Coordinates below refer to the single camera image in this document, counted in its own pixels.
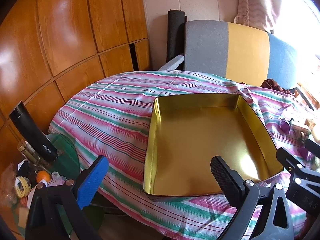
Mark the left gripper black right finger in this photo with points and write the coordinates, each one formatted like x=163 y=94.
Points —
x=274 y=221

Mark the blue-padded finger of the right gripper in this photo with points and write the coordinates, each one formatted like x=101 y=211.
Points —
x=312 y=147

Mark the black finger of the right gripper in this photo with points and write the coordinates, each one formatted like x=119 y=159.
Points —
x=303 y=189

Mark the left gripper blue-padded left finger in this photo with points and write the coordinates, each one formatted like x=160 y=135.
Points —
x=44 y=220

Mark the purple snack packet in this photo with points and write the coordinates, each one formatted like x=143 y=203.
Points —
x=285 y=125

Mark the orange fruit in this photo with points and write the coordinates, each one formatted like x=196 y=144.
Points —
x=43 y=175

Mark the yellow tape roll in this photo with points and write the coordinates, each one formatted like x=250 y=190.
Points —
x=22 y=186

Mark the glass bottle gold cap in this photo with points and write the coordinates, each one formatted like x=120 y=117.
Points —
x=25 y=148

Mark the dark red cloth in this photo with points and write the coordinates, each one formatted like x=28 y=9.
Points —
x=273 y=85

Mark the black thermos bottle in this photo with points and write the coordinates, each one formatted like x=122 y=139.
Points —
x=24 y=123

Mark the gold metal tin tray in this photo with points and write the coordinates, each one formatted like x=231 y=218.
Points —
x=186 y=131

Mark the striped pink green bedsheet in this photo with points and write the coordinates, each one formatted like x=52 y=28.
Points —
x=111 y=117

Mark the grey yellow blue chair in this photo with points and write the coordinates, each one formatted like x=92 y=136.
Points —
x=236 y=52

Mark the pink curtain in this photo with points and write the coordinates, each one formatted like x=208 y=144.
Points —
x=260 y=14

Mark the wooden wardrobe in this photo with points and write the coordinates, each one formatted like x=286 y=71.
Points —
x=52 y=49

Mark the rolled black yoga mat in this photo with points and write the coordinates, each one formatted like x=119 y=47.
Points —
x=175 y=33

